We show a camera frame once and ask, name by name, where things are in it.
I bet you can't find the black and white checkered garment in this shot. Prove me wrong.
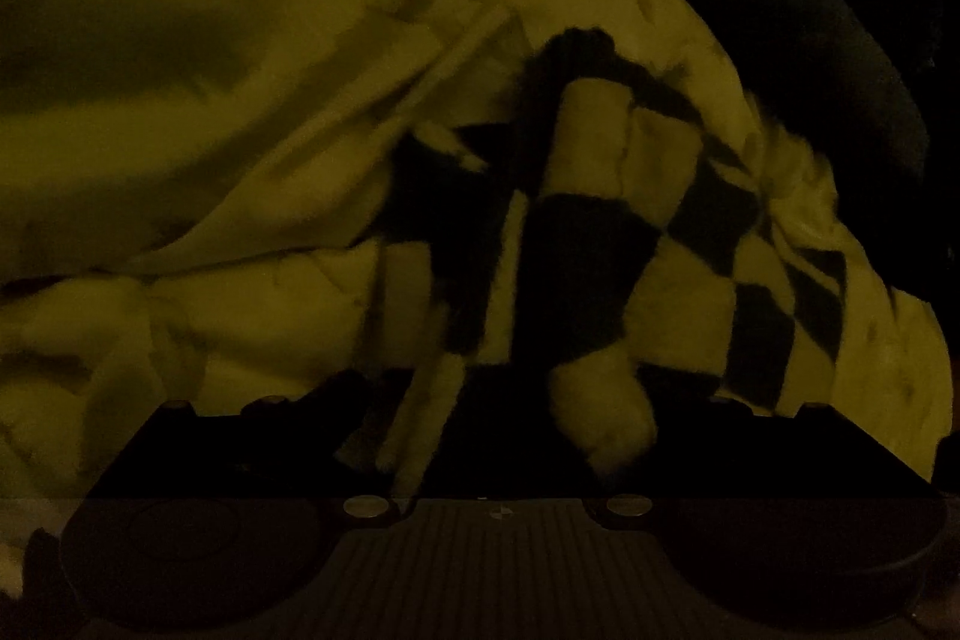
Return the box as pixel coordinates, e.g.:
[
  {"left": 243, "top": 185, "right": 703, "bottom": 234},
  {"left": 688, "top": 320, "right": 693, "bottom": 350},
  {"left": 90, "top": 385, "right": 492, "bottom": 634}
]
[{"left": 373, "top": 28, "right": 853, "bottom": 492}]

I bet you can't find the pale wrinkled quilted cloth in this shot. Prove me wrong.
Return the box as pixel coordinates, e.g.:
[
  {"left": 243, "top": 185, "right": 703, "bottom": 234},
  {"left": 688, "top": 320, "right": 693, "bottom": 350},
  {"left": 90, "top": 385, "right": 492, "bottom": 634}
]
[{"left": 0, "top": 0, "right": 947, "bottom": 611}]

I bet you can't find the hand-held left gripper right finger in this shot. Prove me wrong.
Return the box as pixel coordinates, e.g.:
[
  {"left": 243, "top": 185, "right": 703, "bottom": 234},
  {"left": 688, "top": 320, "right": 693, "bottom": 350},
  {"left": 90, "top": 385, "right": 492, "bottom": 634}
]
[{"left": 583, "top": 394, "right": 944, "bottom": 504}]

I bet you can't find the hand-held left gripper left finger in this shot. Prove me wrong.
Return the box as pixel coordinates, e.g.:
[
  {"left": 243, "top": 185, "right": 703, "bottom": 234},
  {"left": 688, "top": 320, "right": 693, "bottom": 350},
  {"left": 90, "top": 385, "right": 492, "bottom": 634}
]
[{"left": 81, "top": 370, "right": 418, "bottom": 504}]

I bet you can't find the dark fuzzy cloth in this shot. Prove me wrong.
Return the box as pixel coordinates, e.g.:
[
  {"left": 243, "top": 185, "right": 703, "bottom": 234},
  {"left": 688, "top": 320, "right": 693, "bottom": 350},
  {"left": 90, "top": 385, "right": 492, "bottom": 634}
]
[{"left": 525, "top": 0, "right": 960, "bottom": 270}]

